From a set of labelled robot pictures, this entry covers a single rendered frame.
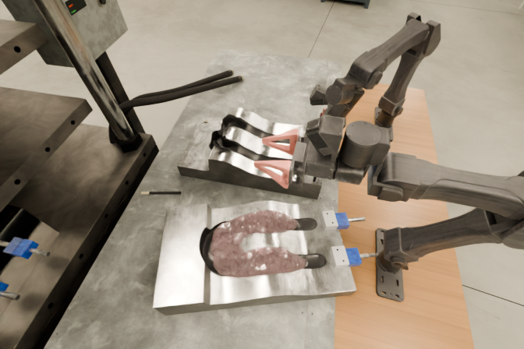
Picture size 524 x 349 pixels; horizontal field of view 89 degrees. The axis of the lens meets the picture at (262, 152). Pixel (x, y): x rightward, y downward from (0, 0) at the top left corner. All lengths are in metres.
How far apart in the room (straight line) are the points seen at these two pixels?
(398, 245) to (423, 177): 0.28
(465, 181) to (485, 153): 2.14
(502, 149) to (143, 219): 2.61
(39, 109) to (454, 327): 1.35
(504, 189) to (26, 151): 1.10
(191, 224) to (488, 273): 1.75
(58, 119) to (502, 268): 2.27
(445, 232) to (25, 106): 1.24
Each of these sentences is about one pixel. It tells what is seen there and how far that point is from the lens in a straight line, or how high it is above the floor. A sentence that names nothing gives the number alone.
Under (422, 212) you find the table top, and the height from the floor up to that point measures 0.80.
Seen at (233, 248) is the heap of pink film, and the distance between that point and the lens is 0.76.
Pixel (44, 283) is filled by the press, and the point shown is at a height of 0.79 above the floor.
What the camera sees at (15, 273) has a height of 0.84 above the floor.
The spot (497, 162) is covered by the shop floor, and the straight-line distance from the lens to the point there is 2.70.
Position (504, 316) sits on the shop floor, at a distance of 2.06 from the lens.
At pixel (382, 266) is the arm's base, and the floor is 0.82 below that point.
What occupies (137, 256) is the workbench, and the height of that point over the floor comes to 0.80.
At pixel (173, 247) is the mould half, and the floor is 0.91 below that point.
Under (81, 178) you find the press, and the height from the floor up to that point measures 0.79.
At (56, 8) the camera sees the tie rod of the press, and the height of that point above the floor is 1.32.
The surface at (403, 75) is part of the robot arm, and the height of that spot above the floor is 1.07.
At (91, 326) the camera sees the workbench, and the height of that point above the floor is 0.80.
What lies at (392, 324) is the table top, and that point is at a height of 0.80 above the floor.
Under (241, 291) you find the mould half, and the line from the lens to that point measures 0.75.
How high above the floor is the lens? 1.61
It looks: 51 degrees down
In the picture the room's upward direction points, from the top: straight up
